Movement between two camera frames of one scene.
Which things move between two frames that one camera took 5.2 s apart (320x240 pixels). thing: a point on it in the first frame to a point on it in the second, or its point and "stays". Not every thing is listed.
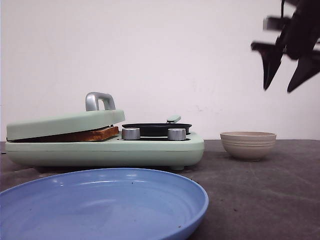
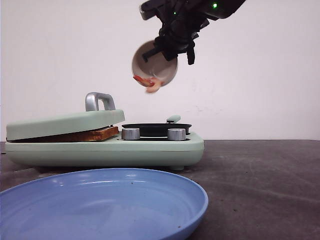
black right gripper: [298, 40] to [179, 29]
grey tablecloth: [276, 198] stays
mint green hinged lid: [91, 118] stays
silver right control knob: [176, 134] stays
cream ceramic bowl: [248, 145] to [156, 67]
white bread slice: [97, 135] stays
